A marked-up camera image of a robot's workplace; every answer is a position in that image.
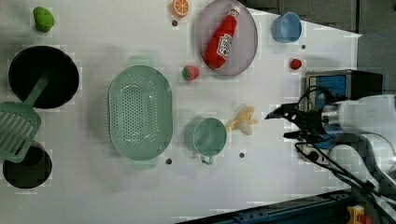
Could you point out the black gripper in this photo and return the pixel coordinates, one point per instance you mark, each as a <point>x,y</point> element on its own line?
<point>308,122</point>

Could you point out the peeled toy banana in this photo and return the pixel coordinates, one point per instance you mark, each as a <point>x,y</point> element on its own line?
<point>243,121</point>

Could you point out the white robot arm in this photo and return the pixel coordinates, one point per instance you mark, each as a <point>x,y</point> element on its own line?
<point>361,135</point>

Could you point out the black toaster oven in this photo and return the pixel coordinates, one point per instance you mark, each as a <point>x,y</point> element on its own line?
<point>342,84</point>

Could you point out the small red toy fruit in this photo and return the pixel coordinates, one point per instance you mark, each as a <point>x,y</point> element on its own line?
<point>295,64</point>

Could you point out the green metal cup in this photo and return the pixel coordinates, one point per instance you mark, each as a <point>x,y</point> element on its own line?
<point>206,137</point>

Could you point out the grey round plate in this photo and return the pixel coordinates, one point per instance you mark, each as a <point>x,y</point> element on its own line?
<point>245,39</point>

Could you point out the blue plastic cup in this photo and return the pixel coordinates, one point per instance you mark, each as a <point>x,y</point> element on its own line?
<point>286,28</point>

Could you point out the red ketchup bottle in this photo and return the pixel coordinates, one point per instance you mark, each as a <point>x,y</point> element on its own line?
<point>220,44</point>

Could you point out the toy strawberry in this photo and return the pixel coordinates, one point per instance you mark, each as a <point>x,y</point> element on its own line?
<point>190,73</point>

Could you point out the green colander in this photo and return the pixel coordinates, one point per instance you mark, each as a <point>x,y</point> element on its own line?
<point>140,113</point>

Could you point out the toy orange slice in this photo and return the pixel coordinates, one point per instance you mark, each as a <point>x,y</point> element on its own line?
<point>180,8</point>

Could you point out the small black cup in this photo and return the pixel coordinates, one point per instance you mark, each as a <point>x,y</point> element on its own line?
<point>32,171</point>

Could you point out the green toy pepper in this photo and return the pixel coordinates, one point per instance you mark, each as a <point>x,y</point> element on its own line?
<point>44,20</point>

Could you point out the green slotted spatula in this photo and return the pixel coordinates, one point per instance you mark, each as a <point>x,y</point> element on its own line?
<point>20,123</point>

